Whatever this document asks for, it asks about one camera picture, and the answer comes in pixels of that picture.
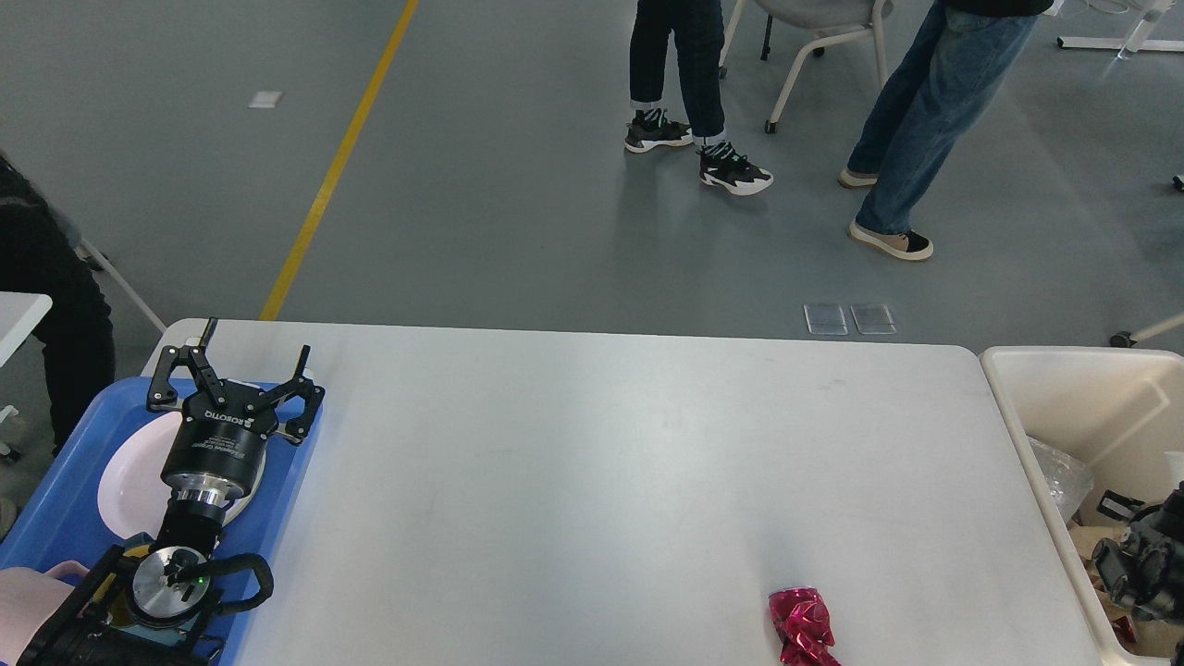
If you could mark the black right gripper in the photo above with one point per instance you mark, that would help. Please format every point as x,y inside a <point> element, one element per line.
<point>1143,572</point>

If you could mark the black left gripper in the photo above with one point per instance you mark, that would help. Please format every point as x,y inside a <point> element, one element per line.
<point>217,449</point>

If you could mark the silver foil bag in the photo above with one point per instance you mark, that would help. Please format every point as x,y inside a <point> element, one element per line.
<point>1069,480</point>

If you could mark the pink plate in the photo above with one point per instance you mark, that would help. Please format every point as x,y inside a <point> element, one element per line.
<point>131,497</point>

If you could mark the red foil wrapper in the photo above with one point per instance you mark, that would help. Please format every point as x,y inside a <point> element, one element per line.
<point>802,621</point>

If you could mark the brown paper ball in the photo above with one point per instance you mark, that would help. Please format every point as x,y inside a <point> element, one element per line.
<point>1085,539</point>

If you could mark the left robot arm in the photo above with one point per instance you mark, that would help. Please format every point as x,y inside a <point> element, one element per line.
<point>149,539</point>

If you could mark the beige plastic bin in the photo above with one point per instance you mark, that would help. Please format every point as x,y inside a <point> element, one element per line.
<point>1117,411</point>

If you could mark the red wrapper in bin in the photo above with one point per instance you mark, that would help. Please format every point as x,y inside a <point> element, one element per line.
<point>1125,632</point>

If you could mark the chair caster right edge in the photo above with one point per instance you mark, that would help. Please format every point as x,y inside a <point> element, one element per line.
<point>1127,339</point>

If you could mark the white rolling stand left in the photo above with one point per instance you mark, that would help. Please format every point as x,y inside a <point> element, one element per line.
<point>97,261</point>

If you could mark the white side table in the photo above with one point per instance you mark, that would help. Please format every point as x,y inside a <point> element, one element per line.
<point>20,313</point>

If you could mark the pink mug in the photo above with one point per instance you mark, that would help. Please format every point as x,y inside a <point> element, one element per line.
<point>28,599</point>

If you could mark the person in blue jeans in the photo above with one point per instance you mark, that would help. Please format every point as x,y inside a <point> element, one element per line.
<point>957,60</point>

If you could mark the white office chair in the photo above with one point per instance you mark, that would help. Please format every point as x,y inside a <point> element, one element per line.
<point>830,23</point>

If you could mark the person in black pants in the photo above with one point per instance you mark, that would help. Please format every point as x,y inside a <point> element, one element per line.
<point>696,28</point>

